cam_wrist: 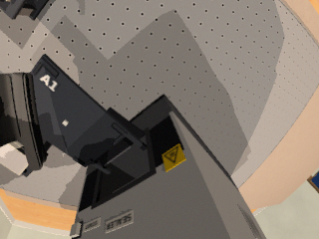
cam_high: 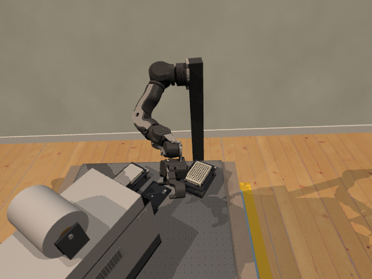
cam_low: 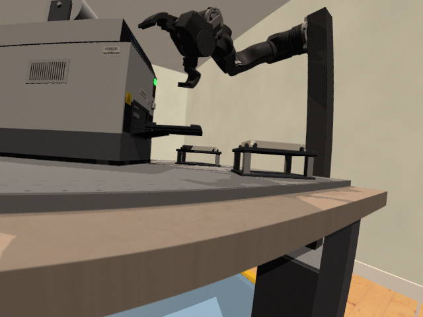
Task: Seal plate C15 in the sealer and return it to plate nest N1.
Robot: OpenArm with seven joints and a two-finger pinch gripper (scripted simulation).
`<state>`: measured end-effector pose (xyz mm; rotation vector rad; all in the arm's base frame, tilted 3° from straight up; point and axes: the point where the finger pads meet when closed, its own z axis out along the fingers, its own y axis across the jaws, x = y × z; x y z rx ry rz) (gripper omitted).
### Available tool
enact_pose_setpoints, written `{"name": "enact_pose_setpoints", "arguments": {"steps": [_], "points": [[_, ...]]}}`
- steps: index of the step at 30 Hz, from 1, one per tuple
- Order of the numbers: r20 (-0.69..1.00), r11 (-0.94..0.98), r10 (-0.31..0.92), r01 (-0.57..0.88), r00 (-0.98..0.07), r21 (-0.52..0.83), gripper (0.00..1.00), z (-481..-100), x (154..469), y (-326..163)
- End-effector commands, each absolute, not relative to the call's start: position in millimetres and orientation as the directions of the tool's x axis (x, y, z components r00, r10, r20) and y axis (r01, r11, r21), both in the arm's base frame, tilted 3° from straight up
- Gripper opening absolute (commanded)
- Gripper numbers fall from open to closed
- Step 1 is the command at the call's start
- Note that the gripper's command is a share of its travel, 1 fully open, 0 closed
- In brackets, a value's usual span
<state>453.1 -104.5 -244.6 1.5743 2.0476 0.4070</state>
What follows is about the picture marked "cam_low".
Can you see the beige roll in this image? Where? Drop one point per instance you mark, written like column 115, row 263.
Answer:
column 79, row 10

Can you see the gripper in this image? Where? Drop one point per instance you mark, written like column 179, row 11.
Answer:
column 191, row 34

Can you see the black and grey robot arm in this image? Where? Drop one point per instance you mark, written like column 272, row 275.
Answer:
column 278, row 47

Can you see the beige well plate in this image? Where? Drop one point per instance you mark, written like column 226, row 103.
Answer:
column 274, row 145

